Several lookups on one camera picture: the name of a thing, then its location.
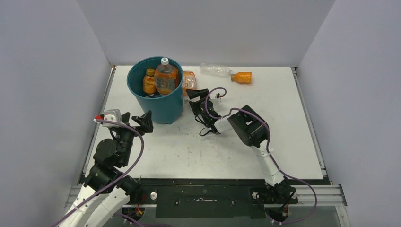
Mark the teal plastic bin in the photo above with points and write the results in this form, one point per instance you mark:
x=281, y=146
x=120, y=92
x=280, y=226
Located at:
x=165, y=109

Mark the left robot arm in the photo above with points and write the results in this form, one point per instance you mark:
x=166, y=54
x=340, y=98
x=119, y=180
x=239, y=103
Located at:
x=108, y=187

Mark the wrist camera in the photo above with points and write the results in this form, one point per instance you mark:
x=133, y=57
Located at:
x=110, y=118
x=216, y=100

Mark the aluminium frame rail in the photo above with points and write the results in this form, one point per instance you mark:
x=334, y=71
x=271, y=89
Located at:
x=327, y=193

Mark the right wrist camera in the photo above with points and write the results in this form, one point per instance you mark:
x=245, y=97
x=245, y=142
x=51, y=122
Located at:
x=216, y=100

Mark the orange juice bottle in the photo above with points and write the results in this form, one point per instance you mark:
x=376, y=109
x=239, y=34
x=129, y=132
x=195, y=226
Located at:
x=149, y=86
x=242, y=77

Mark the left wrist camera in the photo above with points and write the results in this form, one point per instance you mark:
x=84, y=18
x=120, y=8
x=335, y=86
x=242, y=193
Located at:
x=110, y=118

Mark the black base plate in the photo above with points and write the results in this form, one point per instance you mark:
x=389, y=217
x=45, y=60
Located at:
x=209, y=198

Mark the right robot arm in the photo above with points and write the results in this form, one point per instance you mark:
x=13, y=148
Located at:
x=254, y=133

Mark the large orange tea bottle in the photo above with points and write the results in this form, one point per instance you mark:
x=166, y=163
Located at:
x=166, y=77

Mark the clear crushed bottle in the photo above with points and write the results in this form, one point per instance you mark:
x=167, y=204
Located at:
x=215, y=70

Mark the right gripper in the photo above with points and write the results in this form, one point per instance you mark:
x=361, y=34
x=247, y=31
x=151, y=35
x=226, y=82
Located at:
x=203, y=94

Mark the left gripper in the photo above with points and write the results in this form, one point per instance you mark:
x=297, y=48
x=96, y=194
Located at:
x=144, y=121

